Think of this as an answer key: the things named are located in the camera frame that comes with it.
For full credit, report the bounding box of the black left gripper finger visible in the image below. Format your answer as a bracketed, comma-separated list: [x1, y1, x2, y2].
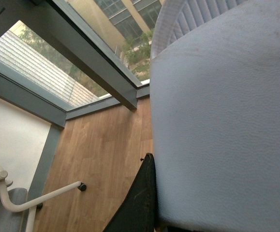
[104, 153, 156, 232]

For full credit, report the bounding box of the light blue slipper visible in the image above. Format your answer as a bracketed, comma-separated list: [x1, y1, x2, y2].
[150, 0, 280, 232]

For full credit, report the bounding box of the white office chair base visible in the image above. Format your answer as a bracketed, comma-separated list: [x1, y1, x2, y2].
[0, 166, 87, 232]

